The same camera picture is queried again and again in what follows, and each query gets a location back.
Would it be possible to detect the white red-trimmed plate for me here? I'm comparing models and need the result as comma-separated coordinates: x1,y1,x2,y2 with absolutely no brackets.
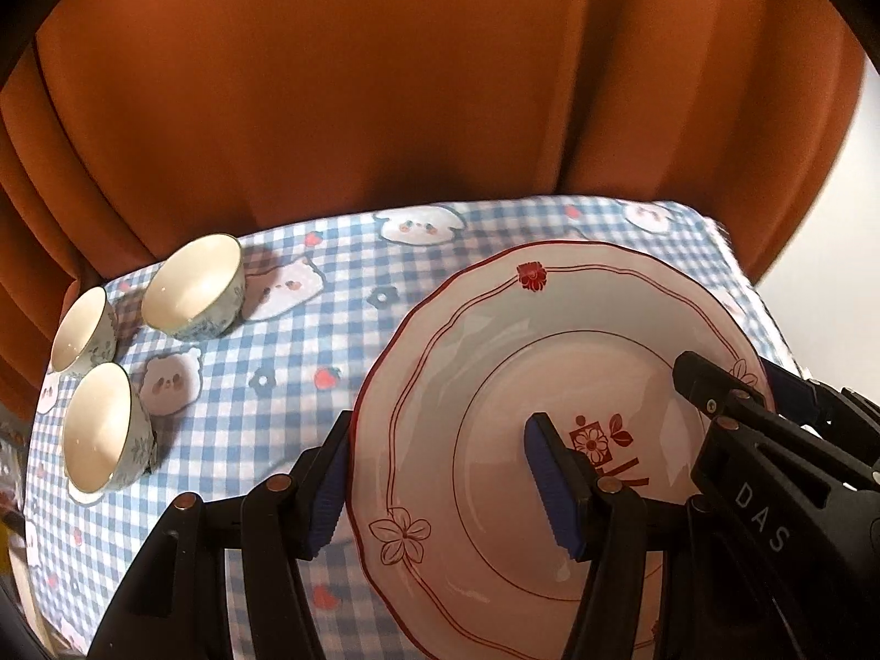
349,240,769,658

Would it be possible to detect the orange curtain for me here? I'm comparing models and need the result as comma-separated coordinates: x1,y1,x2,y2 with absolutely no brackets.
2,0,865,420

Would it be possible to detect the blue checkered cartoon tablecloth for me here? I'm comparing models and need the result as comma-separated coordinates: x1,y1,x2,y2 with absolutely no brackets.
24,195,794,651

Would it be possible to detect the blue floral bowl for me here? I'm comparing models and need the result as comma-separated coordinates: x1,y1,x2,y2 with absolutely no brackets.
142,234,245,341
49,286,118,377
61,362,155,494

